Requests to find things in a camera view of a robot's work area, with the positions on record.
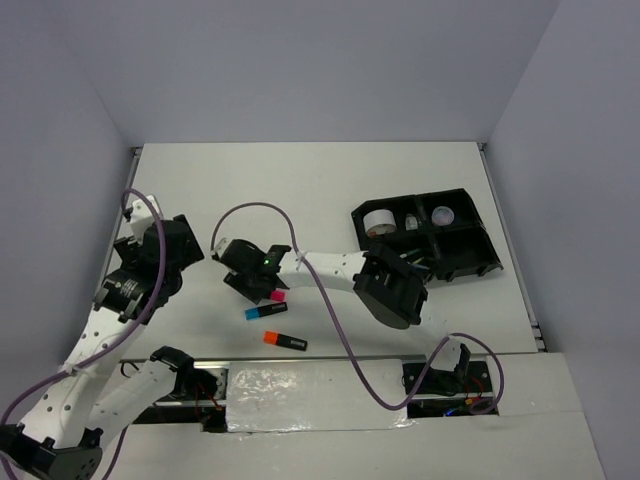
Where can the orange highlighter marker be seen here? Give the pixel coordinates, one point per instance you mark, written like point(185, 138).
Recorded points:
point(284, 341)

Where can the blue highlighter marker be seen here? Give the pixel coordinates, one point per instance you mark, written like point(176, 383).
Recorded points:
point(265, 311)

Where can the clear paperclip jar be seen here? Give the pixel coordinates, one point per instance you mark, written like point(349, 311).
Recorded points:
point(442, 216)

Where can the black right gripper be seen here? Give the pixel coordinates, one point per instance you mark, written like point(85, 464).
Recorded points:
point(237, 280)

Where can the silver foil sheet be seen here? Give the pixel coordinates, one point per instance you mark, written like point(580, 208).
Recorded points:
point(301, 396)

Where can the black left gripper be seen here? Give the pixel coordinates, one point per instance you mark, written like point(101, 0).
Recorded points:
point(128, 250)

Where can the large white tape roll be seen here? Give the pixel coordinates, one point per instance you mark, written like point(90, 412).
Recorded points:
point(379, 222)

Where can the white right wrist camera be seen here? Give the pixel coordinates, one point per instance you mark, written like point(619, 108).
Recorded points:
point(219, 249)

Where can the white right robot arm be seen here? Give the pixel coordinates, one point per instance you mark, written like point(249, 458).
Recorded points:
point(392, 291)

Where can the green pen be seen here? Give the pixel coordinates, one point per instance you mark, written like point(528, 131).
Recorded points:
point(410, 253)

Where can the pink highlighter marker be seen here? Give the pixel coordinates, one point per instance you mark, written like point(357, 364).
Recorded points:
point(278, 296)

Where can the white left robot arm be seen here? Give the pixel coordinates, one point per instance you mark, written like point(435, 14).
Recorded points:
point(64, 435)

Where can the small clear tape roll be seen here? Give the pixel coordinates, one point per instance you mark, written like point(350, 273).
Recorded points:
point(411, 223)

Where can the black compartment organizer tray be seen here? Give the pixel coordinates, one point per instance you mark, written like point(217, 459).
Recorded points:
point(463, 248)

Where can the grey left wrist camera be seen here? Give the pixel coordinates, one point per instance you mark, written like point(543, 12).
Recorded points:
point(140, 216)

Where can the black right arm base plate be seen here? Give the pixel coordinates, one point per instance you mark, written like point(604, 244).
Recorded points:
point(475, 381)

